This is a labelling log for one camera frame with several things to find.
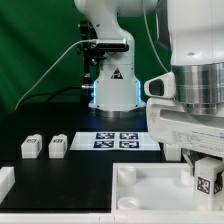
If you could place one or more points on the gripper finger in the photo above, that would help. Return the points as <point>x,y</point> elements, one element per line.
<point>218,183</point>

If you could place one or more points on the white square tabletop part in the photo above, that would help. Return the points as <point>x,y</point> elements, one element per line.
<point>158,187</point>

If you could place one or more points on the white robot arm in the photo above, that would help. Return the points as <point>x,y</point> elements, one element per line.
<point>186,104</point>

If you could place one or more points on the white sheet with tags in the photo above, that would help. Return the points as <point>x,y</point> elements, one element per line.
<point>131,141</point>

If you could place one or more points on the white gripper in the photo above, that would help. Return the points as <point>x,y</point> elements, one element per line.
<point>168,123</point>

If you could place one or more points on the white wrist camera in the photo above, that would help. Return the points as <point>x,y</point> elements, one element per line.
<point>163,86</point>

